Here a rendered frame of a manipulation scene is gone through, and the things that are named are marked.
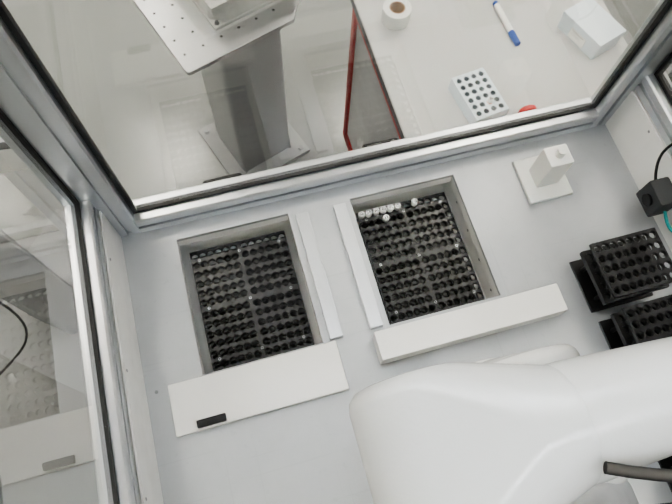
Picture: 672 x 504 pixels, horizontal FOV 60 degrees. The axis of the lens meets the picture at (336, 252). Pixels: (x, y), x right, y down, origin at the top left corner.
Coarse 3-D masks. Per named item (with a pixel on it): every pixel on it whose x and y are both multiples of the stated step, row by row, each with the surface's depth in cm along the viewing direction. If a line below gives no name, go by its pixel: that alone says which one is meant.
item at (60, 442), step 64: (0, 128) 66; (0, 192) 61; (64, 192) 83; (0, 256) 58; (64, 256) 77; (0, 320) 54; (64, 320) 71; (0, 384) 51; (64, 384) 66; (0, 448) 49; (64, 448) 62
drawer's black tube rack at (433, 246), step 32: (384, 224) 110; (416, 224) 110; (448, 224) 110; (384, 256) 108; (416, 256) 108; (448, 256) 111; (384, 288) 108; (416, 288) 105; (448, 288) 106; (480, 288) 106
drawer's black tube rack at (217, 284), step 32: (224, 256) 106; (256, 256) 107; (288, 256) 107; (224, 288) 107; (256, 288) 105; (288, 288) 105; (224, 320) 105; (256, 320) 102; (288, 320) 102; (224, 352) 103; (256, 352) 103
